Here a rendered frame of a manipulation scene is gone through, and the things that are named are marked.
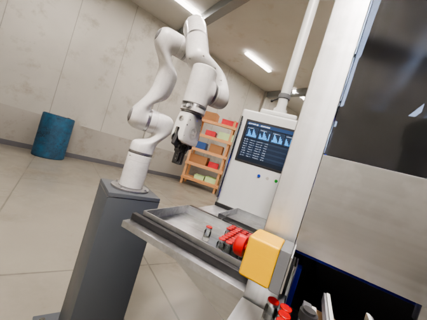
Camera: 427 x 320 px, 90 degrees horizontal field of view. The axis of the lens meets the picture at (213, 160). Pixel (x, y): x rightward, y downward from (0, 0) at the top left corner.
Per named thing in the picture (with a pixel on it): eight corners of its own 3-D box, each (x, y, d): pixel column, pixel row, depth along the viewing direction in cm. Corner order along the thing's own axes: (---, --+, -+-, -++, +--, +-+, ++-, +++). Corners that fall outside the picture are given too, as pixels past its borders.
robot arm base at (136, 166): (107, 180, 112) (117, 146, 112) (142, 185, 124) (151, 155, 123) (114, 190, 97) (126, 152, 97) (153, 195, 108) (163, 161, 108)
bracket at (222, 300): (241, 326, 57) (255, 280, 57) (237, 333, 54) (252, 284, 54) (149, 264, 72) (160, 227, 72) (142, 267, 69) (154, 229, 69)
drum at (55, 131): (63, 157, 550) (75, 119, 548) (63, 162, 497) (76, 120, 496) (32, 150, 511) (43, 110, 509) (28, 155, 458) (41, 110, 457)
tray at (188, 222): (261, 248, 75) (264, 239, 75) (237, 275, 52) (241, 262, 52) (185, 212, 90) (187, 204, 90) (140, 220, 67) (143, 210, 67)
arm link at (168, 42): (157, 138, 109) (125, 127, 100) (152, 131, 119) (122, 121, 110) (196, 40, 99) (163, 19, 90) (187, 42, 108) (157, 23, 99)
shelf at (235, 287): (299, 242, 105) (300, 239, 105) (278, 322, 43) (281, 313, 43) (216, 207, 127) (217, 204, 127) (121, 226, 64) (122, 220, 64)
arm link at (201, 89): (201, 111, 77) (178, 101, 72) (211, 76, 77) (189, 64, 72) (213, 110, 70) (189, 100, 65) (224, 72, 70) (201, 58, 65)
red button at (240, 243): (252, 258, 41) (258, 238, 41) (246, 264, 38) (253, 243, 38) (235, 249, 43) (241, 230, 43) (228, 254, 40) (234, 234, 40)
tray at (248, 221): (300, 240, 101) (302, 233, 101) (296, 256, 78) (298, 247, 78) (236, 214, 116) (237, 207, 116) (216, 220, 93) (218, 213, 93)
